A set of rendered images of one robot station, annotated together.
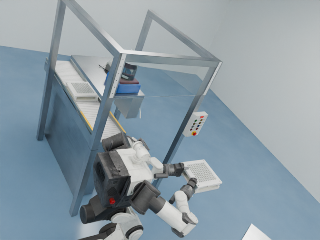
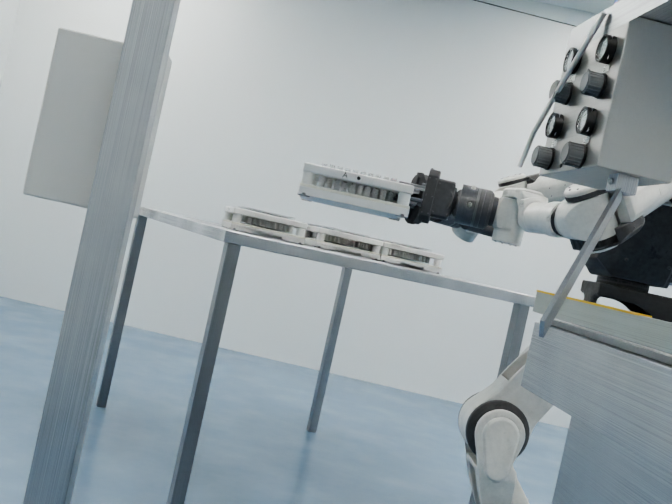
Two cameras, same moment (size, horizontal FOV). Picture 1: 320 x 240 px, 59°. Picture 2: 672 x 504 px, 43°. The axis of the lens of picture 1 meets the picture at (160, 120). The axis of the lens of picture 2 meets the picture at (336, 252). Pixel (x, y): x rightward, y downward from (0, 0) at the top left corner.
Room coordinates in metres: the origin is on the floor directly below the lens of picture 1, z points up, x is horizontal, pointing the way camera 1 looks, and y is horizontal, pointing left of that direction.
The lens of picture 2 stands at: (3.17, 0.84, 0.93)
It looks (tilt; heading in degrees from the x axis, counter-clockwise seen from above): 1 degrees down; 221
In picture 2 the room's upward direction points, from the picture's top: 13 degrees clockwise
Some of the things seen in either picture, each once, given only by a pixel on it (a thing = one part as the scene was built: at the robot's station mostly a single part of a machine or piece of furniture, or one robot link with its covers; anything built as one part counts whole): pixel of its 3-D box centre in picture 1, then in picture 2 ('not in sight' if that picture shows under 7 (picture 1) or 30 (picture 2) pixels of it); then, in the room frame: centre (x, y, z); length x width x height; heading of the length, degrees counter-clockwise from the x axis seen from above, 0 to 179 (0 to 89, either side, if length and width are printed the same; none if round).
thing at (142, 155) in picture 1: (140, 153); not in sight; (1.27, 0.03, 1.36); 0.10 x 0.07 x 0.09; 42
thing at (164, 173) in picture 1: (159, 172); (500, 217); (1.53, -0.14, 1.06); 0.11 x 0.11 x 0.11; 34
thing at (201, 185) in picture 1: (200, 173); (356, 182); (1.69, -0.44, 1.07); 0.25 x 0.24 x 0.02; 42
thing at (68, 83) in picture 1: (82, 89); not in sight; (2.33, 0.80, 0.95); 0.25 x 0.24 x 0.02; 138
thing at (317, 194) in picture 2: (198, 177); (352, 202); (1.69, -0.44, 1.02); 0.24 x 0.24 x 0.02; 42
